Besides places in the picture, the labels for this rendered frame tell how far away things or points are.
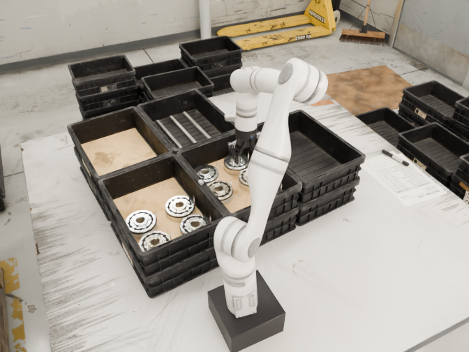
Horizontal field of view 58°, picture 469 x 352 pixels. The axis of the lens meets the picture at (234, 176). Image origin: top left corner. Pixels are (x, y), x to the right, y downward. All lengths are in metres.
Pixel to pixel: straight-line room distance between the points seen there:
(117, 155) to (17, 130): 2.04
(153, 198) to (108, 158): 0.33
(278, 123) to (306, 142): 0.83
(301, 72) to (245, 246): 0.43
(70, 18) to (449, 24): 3.52
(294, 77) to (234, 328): 0.70
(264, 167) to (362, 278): 0.67
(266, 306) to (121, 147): 0.94
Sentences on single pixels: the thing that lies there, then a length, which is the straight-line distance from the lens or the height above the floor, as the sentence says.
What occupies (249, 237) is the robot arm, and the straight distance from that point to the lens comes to 1.03.
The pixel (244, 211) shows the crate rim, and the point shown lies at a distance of 1.37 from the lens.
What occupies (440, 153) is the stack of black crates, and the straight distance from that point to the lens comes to 2.78.
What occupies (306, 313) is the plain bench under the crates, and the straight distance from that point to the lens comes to 1.42.
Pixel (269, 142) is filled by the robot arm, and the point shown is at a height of 1.30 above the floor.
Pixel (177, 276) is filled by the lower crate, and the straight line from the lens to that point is 1.42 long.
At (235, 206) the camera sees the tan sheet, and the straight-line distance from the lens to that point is 1.52.
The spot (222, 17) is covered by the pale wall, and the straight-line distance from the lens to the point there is 5.05.
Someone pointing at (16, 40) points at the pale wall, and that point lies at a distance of 4.63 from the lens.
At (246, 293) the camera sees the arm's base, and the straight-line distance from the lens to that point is 1.21.
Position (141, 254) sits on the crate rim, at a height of 0.93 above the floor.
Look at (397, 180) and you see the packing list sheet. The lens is 1.95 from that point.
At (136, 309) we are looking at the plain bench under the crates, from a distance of 1.45.
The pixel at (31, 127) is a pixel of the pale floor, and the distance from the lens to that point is 3.77.
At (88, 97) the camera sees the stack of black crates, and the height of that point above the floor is 0.48.
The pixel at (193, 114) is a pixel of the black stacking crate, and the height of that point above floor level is 0.83.
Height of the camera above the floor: 1.89
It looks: 40 degrees down
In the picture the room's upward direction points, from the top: straight up
